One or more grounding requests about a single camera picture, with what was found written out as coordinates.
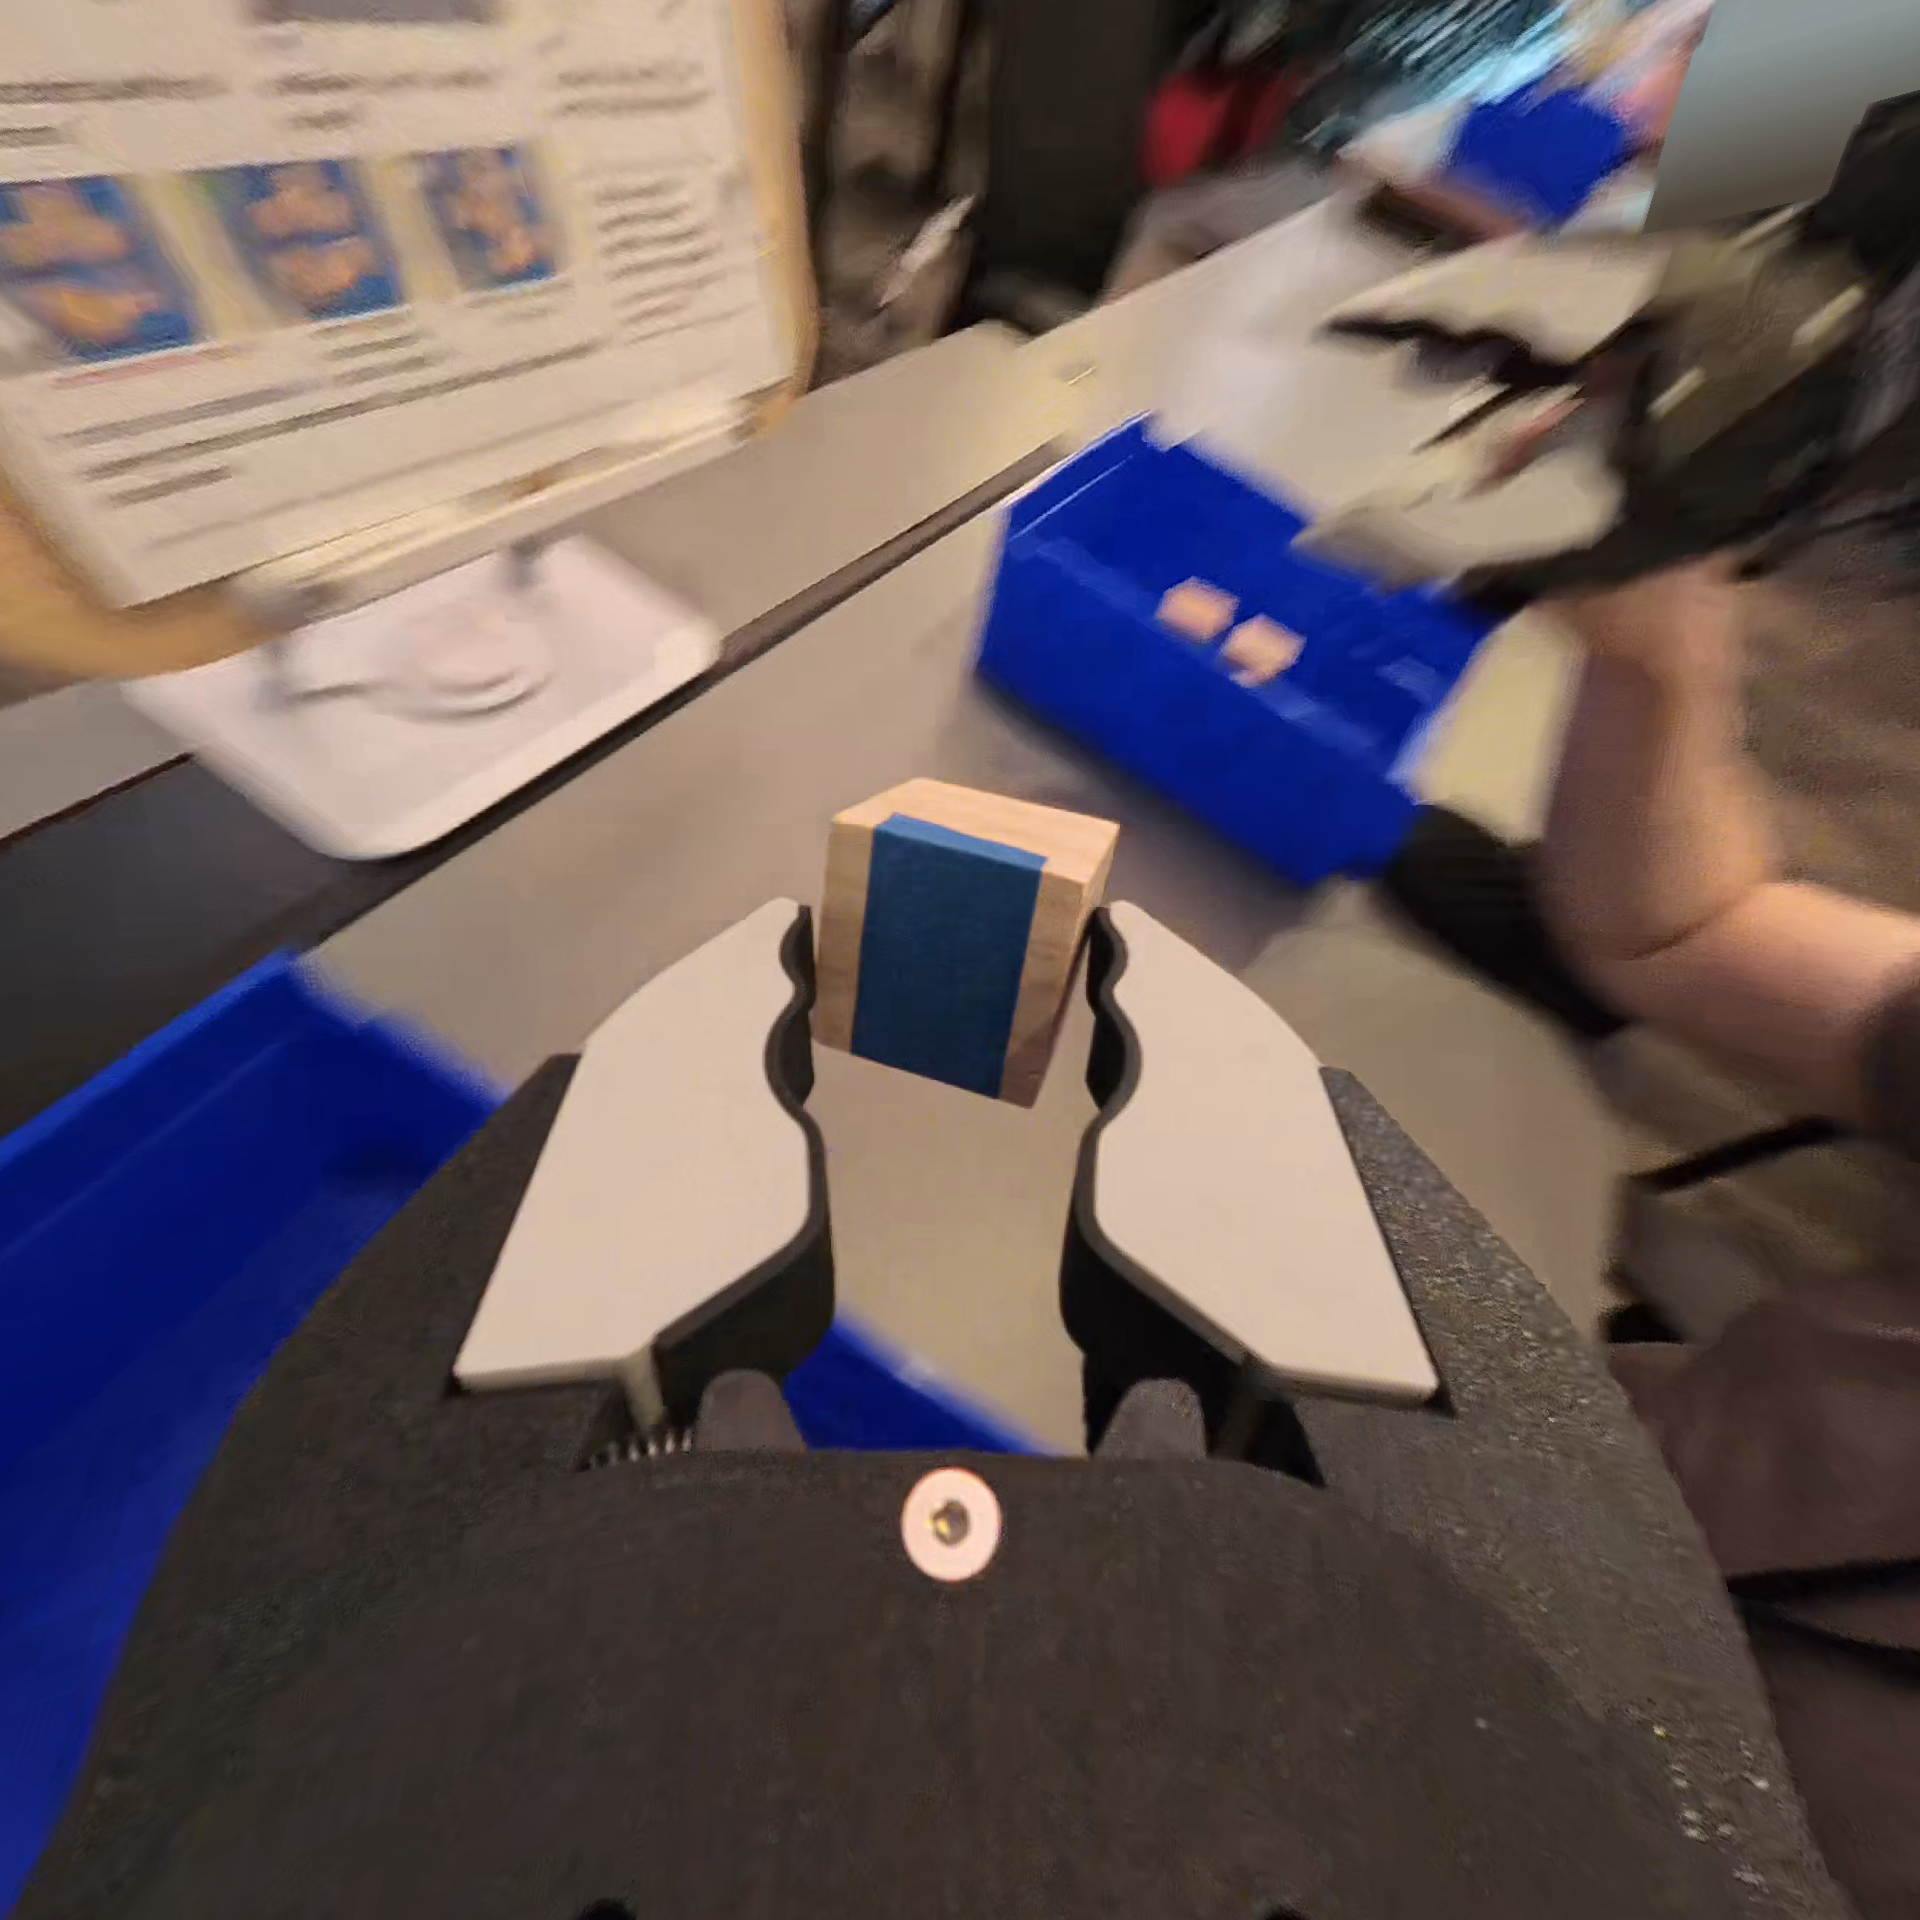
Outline black wrist rest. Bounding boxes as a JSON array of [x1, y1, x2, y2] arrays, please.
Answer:
[[1380, 809, 1637, 1040]]

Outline person's right forearm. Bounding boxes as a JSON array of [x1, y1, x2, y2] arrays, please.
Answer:
[[1545, 577, 1920, 1121]]

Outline white stand base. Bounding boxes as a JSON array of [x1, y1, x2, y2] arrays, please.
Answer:
[[119, 537, 721, 859]]

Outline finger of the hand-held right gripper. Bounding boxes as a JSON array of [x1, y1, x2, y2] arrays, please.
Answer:
[[1302, 435, 1629, 591], [1327, 241, 1672, 378]]

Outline person's dark trousers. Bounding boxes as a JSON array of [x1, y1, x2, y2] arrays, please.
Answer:
[[1604, 1320, 1920, 1920]]

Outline blue plastic bin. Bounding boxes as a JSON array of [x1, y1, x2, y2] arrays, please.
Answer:
[[1447, 76, 1641, 227], [0, 948, 1052, 1864], [970, 412, 1501, 890]]

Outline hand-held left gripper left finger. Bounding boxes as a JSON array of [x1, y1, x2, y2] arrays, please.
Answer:
[[452, 896, 837, 1434]]

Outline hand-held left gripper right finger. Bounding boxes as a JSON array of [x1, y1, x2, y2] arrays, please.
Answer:
[[1057, 901, 1441, 1449]]

